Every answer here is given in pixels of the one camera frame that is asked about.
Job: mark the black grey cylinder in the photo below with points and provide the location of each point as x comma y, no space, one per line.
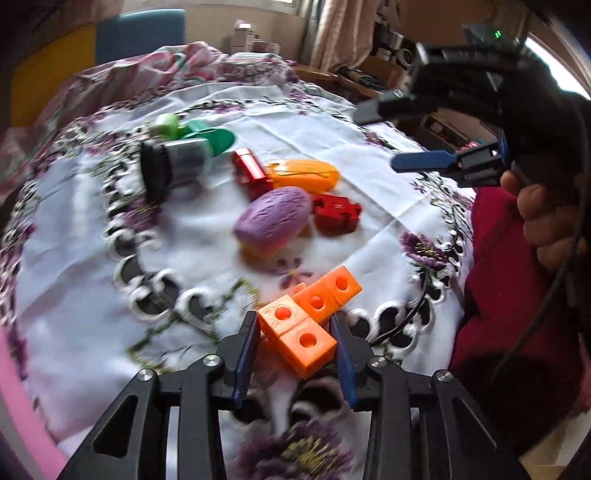
180,161

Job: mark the orange oval case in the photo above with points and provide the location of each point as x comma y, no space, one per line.
304,175

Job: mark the green plastic scoop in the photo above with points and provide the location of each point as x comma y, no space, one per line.
217,138

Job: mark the person's right hand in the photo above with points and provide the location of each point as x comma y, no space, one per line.
545,221

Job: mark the white embroidered tablecloth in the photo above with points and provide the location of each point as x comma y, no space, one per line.
92,286

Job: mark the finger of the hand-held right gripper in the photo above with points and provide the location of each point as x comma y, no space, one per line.
383,107
420,160

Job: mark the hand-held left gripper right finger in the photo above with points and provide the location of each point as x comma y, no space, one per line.
344,367

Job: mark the red puzzle piece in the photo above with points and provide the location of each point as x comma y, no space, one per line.
334,214

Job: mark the wooden side table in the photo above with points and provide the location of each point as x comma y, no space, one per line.
341,78

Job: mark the light green small cylinder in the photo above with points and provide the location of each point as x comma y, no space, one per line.
166,124

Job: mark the purple oval toy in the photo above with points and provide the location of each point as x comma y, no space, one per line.
272,219

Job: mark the red metallic cylinder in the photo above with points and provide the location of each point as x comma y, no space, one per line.
249,170

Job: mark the orange snap cube block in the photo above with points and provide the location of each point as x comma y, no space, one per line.
304,344

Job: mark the yellow padded panel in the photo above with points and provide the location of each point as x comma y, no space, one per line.
55,69

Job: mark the person's red garment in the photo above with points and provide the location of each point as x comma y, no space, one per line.
498,286

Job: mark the beige curtain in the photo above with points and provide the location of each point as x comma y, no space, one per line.
341,32

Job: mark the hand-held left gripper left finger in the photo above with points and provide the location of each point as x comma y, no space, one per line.
244,364

